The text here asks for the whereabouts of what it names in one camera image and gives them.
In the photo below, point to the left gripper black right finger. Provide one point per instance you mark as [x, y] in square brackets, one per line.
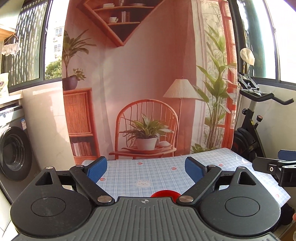
[204, 177]

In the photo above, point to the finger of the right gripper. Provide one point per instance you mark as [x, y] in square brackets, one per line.
[287, 155]

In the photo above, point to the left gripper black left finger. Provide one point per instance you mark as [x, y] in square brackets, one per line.
[86, 177]

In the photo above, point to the red plastic bowl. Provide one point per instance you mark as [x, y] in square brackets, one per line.
[166, 193]

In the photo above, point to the black exercise bike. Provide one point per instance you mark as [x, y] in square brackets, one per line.
[246, 141]

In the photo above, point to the blue plaid tablecloth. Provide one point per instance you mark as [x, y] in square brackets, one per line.
[142, 178]

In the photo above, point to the front-load washing machine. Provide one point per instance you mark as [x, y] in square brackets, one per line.
[18, 162]

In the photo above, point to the printed room backdrop cloth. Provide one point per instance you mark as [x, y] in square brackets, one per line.
[172, 61]

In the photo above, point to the white bag on washer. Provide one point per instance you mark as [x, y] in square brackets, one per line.
[4, 79]

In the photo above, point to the hanging white cloth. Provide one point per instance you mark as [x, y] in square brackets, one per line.
[11, 49]

